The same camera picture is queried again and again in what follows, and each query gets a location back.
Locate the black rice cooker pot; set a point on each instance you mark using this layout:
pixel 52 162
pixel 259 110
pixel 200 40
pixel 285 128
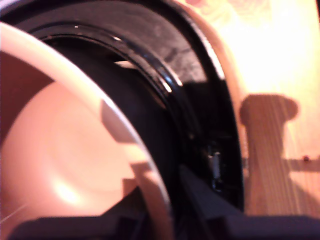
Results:
pixel 62 150

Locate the black Philips rice cooker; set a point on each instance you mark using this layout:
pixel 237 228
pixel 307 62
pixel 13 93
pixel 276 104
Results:
pixel 200 112

